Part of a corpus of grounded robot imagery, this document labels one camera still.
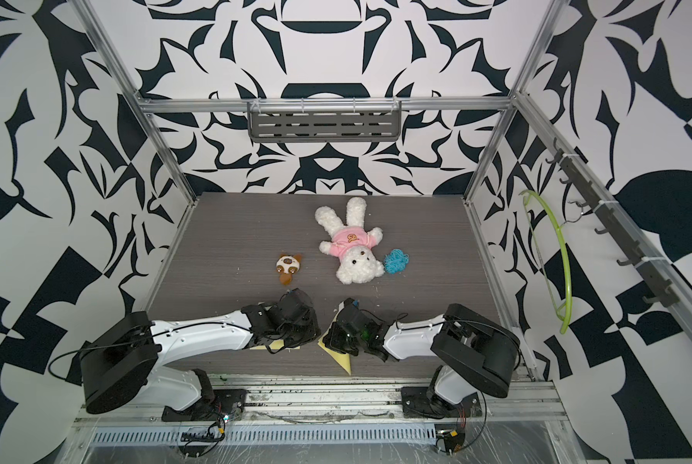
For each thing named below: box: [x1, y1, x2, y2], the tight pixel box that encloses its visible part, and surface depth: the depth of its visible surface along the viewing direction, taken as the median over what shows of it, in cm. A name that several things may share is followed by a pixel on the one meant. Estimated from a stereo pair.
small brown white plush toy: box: [275, 253, 302, 286], surface depth 98 cm
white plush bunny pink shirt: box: [315, 197, 385, 285], surface depth 99 cm
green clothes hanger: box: [519, 189, 573, 335], surface depth 66 cm
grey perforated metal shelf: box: [247, 100, 403, 144], surface depth 97 cm
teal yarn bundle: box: [383, 248, 410, 275], surface depth 101 cm
